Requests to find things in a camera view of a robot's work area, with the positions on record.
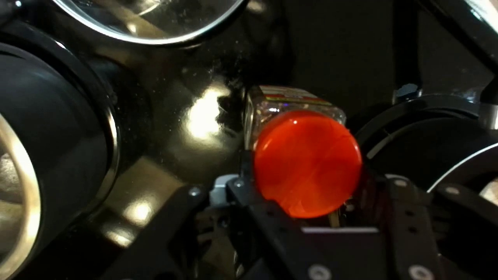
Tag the black pot left of stove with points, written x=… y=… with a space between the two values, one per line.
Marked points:
x=58 y=143

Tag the black saucepan with handle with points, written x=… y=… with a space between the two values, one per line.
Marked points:
x=428 y=141

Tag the black electric stove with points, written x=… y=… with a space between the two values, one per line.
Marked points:
x=179 y=110

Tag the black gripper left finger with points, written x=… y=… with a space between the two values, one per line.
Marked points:
x=165 y=248

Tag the glass pot lid black knob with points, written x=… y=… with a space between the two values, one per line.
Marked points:
x=151 y=23

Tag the spice bottle with orange lid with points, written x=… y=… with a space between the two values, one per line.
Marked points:
x=304 y=157

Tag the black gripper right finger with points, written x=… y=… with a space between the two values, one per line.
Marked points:
x=413 y=244

